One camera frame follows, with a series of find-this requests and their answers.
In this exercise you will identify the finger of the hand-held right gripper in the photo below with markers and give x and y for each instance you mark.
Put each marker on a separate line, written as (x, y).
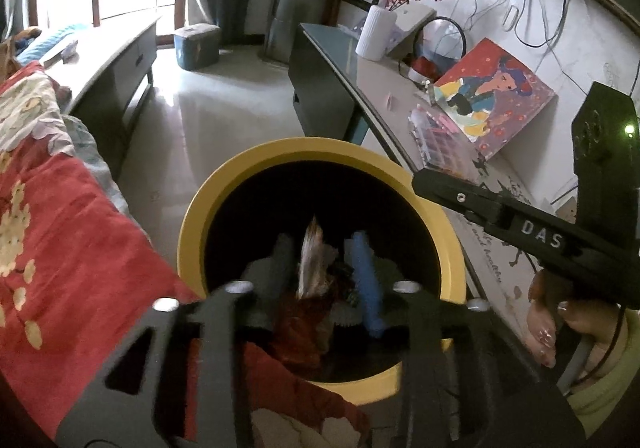
(457, 198)

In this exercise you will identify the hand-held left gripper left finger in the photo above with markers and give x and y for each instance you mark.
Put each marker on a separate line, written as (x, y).
(272, 283)

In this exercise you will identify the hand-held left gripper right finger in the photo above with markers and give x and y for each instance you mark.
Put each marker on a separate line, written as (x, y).
(367, 283)

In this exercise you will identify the white pleated paper cup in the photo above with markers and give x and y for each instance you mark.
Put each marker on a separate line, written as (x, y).
(350, 317)

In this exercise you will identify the brown wrapper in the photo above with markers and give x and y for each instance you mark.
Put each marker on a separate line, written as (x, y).
(315, 253)

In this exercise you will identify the yellow trash bin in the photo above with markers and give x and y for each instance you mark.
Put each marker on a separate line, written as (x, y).
(200, 208)

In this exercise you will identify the person's right hand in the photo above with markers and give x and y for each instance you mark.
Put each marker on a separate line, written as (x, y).
(570, 323)

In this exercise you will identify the clear plastic bead box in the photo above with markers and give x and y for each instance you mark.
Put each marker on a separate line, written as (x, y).
(442, 141)

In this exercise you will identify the red cartoon picture book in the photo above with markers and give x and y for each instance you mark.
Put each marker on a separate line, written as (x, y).
(495, 98)

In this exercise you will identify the red white plush hat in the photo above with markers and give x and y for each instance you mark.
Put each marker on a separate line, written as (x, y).
(424, 69)

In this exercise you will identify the glass-top television cabinet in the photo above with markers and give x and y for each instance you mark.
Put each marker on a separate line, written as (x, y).
(340, 58)

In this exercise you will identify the white ribbed vase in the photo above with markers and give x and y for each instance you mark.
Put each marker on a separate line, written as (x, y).
(375, 33)

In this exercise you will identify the red floral blanket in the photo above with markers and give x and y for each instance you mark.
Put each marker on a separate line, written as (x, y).
(75, 253)

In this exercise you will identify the blue storage box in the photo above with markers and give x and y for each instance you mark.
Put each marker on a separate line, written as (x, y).
(197, 46)

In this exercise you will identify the grey coffee table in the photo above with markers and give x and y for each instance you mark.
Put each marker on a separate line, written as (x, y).
(115, 58)

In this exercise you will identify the blue sofa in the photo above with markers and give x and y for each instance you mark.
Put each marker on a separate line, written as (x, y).
(55, 41)

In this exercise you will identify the orange plush toy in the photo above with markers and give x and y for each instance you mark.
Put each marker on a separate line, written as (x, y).
(20, 41)

